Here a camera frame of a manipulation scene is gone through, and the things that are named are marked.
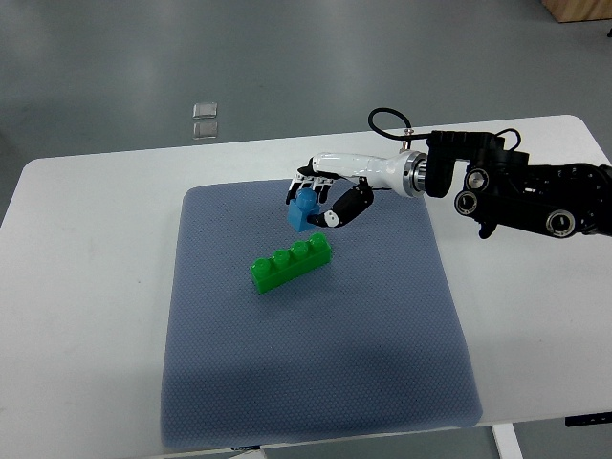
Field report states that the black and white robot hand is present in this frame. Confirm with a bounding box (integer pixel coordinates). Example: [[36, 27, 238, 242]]
[[286, 149, 427, 228]]

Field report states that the blue toy block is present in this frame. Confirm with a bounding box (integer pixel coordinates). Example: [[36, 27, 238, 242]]
[[287, 187, 320, 232]]

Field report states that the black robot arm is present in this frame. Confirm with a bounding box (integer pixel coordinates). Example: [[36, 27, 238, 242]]
[[406, 130, 611, 239]]

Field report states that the green four-stud toy block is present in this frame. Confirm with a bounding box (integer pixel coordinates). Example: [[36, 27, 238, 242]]
[[250, 232, 332, 294]]

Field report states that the grey-blue textured mat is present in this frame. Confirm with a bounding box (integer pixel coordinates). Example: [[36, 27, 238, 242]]
[[161, 180, 482, 449]]

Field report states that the upper metal floor plate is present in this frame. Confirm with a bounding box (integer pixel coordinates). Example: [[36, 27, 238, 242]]
[[192, 102, 218, 120]]

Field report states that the wooden furniture corner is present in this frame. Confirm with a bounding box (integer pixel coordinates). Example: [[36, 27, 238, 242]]
[[541, 0, 611, 23]]

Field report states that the white table leg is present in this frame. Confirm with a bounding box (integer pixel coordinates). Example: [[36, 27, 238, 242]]
[[492, 424, 523, 459]]

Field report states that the black table control panel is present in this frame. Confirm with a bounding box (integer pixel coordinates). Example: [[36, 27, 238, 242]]
[[564, 412, 612, 427]]

